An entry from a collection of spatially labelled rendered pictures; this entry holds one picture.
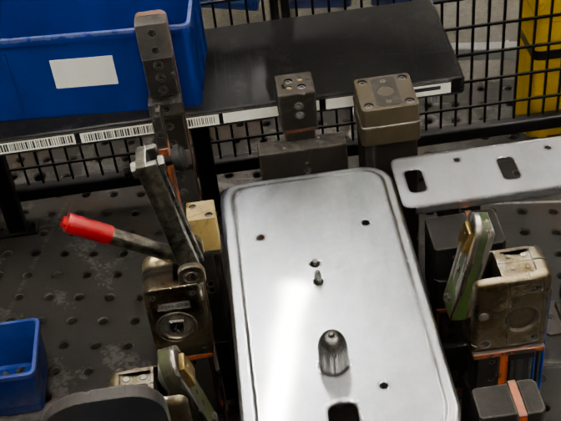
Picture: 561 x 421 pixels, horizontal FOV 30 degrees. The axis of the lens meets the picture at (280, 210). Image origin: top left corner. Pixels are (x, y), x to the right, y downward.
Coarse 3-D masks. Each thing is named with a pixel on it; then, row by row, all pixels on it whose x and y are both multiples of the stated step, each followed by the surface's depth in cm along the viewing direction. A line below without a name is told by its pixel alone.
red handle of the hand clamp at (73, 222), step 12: (72, 216) 111; (72, 228) 111; (84, 228) 111; (96, 228) 112; (108, 228) 112; (96, 240) 112; (108, 240) 112; (120, 240) 113; (132, 240) 113; (144, 240) 114; (144, 252) 114; (156, 252) 115; (168, 252) 115
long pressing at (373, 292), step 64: (256, 192) 134; (320, 192) 133; (384, 192) 132; (256, 256) 125; (320, 256) 124; (384, 256) 123; (256, 320) 117; (320, 320) 117; (384, 320) 116; (256, 384) 111; (320, 384) 110; (448, 384) 109
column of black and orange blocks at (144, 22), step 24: (144, 24) 130; (168, 24) 132; (144, 48) 132; (168, 48) 132; (144, 72) 134; (168, 72) 135; (168, 96) 139; (168, 120) 140; (192, 168) 145; (192, 192) 148
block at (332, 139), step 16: (272, 144) 142; (288, 144) 141; (304, 144) 141; (320, 144) 141; (336, 144) 140; (272, 160) 141; (288, 160) 141; (304, 160) 141; (320, 160) 142; (336, 160) 142; (272, 176) 142; (288, 176) 143
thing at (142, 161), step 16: (144, 160) 106; (160, 160) 107; (176, 160) 106; (128, 176) 108; (144, 176) 106; (160, 176) 107; (160, 192) 108; (160, 208) 109; (176, 208) 113; (160, 224) 111; (176, 224) 111; (176, 240) 112; (192, 240) 116; (176, 256) 114; (192, 256) 114
